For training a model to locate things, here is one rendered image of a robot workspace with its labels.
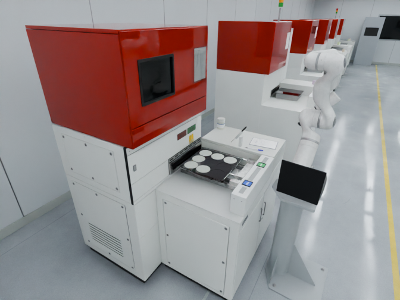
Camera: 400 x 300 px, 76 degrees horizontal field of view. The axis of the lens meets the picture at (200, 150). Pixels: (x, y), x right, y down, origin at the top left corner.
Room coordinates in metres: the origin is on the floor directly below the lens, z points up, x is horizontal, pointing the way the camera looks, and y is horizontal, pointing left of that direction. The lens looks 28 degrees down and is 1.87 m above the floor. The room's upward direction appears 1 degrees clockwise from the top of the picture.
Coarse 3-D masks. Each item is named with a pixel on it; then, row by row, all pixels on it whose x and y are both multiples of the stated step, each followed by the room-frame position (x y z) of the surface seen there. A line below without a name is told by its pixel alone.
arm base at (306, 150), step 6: (300, 144) 1.52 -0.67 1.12; (306, 144) 1.49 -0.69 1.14; (312, 144) 1.48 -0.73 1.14; (300, 150) 1.48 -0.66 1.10; (306, 150) 1.46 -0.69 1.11; (312, 150) 1.46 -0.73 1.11; (300, 156) 1.45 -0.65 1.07; (306, 156) 1.44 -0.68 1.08; (312, 156) 1.44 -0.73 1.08; (294, 162) 1.41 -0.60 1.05; (300, 162) 1.42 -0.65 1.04; (306, 162) 1.41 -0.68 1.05
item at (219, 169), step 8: (216, 152) 1.81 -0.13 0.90; (192, 160) 1.68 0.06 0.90; (208, 160) 1.68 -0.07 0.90; (216, 160) 1.68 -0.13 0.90; (192, 168) 1.56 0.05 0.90; (216, 168) 1.56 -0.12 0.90; (224, 168) 1.56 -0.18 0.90; (232, 168) 1.57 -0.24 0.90; (216, 176) 1.46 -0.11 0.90; (224, 176) 1.46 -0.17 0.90
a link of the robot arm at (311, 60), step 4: (312, 52) 1.62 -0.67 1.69; (316, 52) 1.60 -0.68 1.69; (320, 52) 1.59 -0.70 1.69; (324, 52) 1.64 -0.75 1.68; (328, 52) 1.64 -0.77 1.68; (332, 52) 1.64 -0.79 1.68; (336, 52) 1.65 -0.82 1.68; (308, 56) 1.60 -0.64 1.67; (312, 56) 1.59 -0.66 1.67; (316, 56) 1.57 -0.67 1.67; (304, 60) 1.62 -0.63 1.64; (308, 60) 1.59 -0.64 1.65; (312, 60) 1.57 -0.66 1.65; (316, 60) 1.56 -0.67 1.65; (304, 64) 1.62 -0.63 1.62; (308, 64) 1.59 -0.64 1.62; (312, 64) 1.57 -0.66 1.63; (316, 64) 1.56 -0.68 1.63; (308, 68) 1.61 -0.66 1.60; (312, 68) 1.58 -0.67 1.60; (316, 68) 1.57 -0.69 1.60; (324, 72) 1.73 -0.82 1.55
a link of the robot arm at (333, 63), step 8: (320, 56) 1.56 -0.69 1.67; (328, 56) 1.54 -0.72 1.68; (336, 56) 1.51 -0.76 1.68; (344, 56) 1.53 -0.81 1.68; (320, 64) 1.54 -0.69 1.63; (328, 64) 1.52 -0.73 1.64; (336, 64) 1.49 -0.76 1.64; (344, 64) 1.49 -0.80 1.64; (328, 72) 1.53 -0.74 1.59; (336, 72) 1.50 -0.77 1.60; (320, 80) 1.57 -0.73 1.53; (328, 80) 1.53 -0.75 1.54; (320, 88) 1.56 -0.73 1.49; (328, 88) 1.55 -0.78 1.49; (312, 96) 1.62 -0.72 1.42; (320, 96) 1.56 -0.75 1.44; (328, 96) 1.57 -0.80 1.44; (320, 104) 1.56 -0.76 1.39; (328, 104) 1.57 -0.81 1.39; (328, 112) 1.55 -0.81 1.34; (320, 120) 1.57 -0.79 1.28; (328, 120) 1.54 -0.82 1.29; (320, 128) 1.58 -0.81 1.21; (328, 128) 1.55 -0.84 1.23
